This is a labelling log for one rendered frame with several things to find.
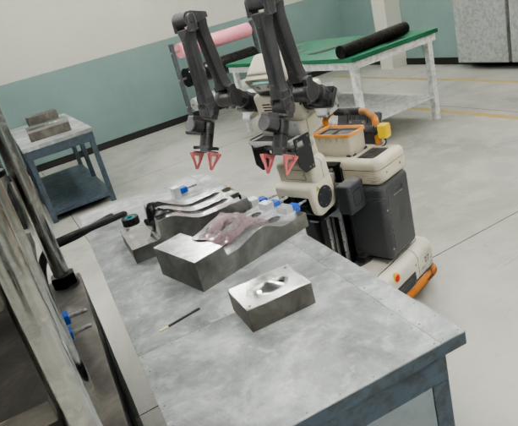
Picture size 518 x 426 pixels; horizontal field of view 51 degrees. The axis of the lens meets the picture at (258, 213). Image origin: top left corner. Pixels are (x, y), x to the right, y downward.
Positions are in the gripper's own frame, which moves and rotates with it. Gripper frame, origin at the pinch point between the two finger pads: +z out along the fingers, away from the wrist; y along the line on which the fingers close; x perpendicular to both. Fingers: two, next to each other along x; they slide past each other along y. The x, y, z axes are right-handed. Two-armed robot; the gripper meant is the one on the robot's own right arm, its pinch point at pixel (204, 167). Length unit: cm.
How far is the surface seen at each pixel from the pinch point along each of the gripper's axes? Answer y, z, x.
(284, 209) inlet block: 49, 14, -1
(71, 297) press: -2, 52, -56
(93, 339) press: 33, 57, -66
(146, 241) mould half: 5.9, 31.0, -30.9
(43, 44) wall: -586, -167, 179
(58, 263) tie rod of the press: -12, 41, -57
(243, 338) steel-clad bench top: 81, 47, -49
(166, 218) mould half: 12.6, 21.4, -27.4
